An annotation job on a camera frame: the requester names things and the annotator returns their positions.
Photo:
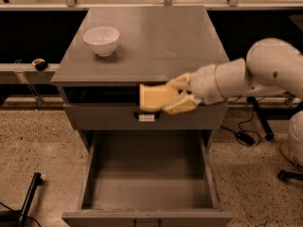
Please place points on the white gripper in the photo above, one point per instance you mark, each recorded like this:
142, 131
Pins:
204, 83

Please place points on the yellow sponge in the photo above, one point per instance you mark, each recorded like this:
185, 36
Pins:
155, 98

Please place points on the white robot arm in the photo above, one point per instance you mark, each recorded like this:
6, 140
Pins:
271, 67

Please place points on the grey drawer cabinet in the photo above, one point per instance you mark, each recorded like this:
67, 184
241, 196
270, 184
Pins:
156, 44

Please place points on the open grey middle drawer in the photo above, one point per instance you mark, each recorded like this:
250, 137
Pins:
147, 179

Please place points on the closed grey top drawer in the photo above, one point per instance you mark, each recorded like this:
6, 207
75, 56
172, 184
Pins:
97, 117

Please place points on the white ceramic bowl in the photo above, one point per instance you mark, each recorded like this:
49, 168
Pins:
102, 40

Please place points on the black stand leg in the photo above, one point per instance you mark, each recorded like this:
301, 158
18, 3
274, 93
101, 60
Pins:
269, 135

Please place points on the person's tan shoe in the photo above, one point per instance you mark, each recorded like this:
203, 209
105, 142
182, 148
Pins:
288, 154

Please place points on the yellow black tape measure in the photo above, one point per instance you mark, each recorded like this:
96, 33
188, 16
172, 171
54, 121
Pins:
40, 64

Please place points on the black bar lower left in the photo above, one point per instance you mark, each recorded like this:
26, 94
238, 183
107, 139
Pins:
35, 182

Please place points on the black power adapter with cable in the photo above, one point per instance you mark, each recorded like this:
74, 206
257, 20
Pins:
243, 136

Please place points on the metal rail frame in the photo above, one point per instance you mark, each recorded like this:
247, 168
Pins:
28, 68

